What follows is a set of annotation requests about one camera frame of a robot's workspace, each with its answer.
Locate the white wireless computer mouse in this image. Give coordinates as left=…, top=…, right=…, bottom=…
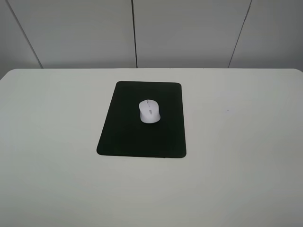
left=139, top=99, right=160, bottom=124

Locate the black rectangular mouse pad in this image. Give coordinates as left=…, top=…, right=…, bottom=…
left=97, top=81, right=187, bottom=158

